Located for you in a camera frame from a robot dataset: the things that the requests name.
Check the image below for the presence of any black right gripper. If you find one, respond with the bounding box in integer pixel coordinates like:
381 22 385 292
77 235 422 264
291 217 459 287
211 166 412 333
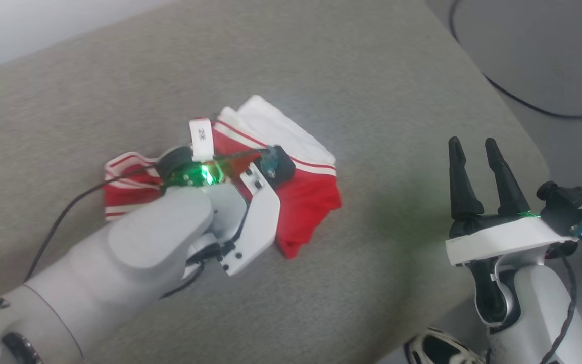
448 136 541 240

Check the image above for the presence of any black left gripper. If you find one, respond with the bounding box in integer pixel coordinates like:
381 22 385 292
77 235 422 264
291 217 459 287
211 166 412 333
158 146 227 189

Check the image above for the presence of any red white sports jersey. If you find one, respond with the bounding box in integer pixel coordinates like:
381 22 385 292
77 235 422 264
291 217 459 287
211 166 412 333
103 95 343 259

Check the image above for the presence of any white right camera bracket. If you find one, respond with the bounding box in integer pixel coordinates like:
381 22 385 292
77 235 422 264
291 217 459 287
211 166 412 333
445 216 578 267

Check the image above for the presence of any white camera bracket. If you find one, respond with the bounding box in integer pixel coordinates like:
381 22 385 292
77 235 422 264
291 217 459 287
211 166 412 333
218 169 282 277
445 216 578 267

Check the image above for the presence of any black floor cable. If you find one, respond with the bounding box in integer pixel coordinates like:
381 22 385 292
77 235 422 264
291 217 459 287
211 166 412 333
449 0 582 120

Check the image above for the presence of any white left camera bracket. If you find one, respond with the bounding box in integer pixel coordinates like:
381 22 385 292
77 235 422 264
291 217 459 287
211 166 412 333
218 169 282 277

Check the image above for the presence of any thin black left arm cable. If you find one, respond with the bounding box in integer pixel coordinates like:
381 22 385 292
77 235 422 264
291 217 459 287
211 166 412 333
24 164 163 282

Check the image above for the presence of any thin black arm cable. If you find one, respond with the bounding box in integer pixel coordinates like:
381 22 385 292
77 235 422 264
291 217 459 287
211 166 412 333
24 164 163 282
539 253 577 364

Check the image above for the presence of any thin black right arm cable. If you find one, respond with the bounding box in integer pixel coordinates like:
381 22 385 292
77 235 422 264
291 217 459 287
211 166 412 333
539 253 577 364

